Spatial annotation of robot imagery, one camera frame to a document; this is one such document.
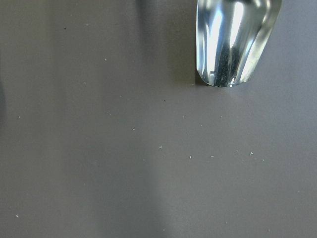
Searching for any silver metal scoop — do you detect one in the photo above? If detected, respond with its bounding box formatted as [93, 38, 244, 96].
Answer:
[196, 0, 282, 87]

